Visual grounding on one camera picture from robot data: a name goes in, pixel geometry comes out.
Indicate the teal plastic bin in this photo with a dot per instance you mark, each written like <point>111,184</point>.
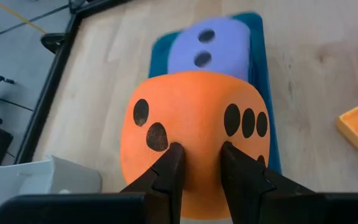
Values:
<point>259,62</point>

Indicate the orange foam die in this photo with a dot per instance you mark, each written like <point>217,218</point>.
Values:
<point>194,102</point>

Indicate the black metal table frame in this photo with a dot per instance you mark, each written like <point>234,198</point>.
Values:
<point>51,90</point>

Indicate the light grey plastic bin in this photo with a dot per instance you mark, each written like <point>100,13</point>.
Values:
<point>26,177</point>

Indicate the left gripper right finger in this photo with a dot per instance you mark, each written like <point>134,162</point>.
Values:
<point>244,186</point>

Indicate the purple foam die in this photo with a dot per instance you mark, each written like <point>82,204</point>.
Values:
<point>225,49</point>

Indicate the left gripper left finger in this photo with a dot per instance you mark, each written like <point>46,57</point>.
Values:
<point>163,186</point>

